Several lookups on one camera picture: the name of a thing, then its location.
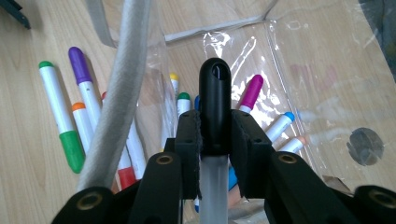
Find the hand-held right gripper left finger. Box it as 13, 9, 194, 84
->
174, 109, 204, 201

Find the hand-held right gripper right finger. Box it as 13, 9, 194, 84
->
230, 108, 276, 200

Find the light blue cap marker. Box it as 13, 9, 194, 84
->
228, 111, 296, 191

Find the dark blue cap marker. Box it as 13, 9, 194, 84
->
193, 94, 203, 214

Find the dark green cap marker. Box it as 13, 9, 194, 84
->
177, 91, 191, 119

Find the black cap marker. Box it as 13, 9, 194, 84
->
198, 57, 233, 224

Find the magenta cap marker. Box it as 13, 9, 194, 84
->
238, 74, 265, 115

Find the yellow cap marker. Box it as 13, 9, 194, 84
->
160, 72, 180, 151

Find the clear plastic pouch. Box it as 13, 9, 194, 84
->
76, 0, 396, 224

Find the red cap marker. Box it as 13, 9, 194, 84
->
101, 91, 138, 191

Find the purple cap marker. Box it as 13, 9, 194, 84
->
67, 46, 104, 133

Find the orange cap marker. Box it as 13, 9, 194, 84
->
71, 102, 96, 156

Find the grey round sticker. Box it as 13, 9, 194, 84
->
346, 127, 385, 167

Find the light green cap marker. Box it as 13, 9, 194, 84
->
37, 60, 86, 175

